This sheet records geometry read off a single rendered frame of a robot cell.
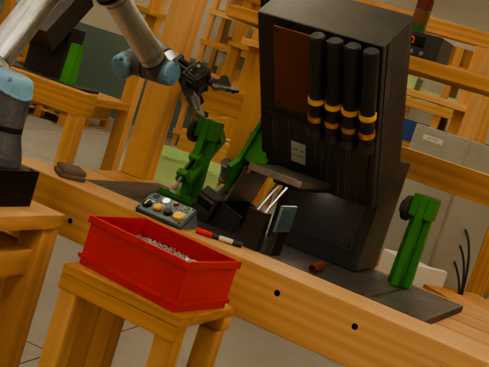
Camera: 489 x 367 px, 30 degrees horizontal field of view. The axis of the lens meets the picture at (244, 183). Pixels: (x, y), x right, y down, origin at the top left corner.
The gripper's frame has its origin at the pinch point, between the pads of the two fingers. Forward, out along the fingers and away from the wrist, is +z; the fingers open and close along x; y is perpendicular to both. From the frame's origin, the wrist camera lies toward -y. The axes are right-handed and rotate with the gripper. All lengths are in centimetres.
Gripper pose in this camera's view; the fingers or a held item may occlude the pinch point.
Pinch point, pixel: (223, 106)
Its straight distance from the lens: 276.7
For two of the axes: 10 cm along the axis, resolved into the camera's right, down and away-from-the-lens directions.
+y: 0.5, -6.0, -8.0
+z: 7.3, 5.7, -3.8
